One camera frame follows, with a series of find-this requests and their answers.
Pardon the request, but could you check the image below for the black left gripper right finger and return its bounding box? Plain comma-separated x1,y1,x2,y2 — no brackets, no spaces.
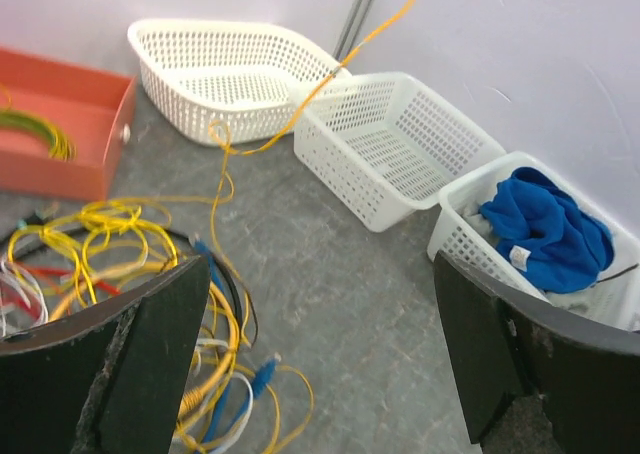
433,252,639,453

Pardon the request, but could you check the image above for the middle white perforated basket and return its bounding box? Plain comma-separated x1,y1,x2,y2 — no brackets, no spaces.
293,72,505,232

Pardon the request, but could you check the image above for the blue towel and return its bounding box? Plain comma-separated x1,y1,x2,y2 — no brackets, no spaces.
479,167,615,294

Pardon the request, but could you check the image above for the white thin wire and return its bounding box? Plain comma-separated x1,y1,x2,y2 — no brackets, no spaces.
0,258,50,335

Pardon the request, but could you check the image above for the thick yellow ethernet cable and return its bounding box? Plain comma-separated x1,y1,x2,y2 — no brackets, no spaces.
47,260,241,425

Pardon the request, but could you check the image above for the thin yellow wire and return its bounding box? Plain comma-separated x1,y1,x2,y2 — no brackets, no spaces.
6,0,433,454

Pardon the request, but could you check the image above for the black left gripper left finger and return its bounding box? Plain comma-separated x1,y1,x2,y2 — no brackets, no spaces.
1,256,210,453

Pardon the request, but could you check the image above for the yellow green wire coil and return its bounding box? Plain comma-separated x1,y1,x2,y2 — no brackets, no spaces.
0,108,77,163

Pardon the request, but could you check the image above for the thick black cable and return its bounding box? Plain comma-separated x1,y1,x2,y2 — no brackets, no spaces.
9,223,258,348

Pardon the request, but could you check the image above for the white basket with cloths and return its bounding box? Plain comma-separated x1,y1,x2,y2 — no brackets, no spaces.
427,151,639,331

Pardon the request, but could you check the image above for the red ethernet cable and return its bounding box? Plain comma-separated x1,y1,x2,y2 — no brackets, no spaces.
0,265,121,320

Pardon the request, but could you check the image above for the rounded white perforated basket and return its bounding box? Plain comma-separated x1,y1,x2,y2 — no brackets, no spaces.
127,18,349,146

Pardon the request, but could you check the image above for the orange plastic box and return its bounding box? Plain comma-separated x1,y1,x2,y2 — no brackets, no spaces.
1,48,137,201

